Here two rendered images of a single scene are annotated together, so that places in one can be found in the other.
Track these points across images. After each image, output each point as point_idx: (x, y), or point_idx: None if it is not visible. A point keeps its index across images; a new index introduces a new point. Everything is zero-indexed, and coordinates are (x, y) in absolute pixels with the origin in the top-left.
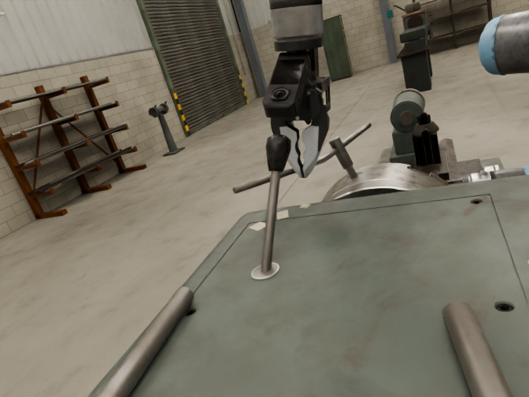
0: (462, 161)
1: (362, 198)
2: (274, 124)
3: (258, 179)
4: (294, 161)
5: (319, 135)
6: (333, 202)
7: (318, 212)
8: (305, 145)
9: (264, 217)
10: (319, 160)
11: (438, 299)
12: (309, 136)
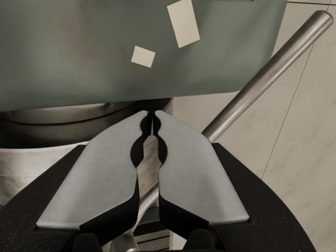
0: None
1: (10, 68)
2: (284, 232)
3: (263, 80)
4: (169, 123)
5: (56, 185)
6: (78, 59)
7: (97, 12)
8: (125, 156)
9: (222, 24)
10: (146, 196)
11: None
12: (100, 181)
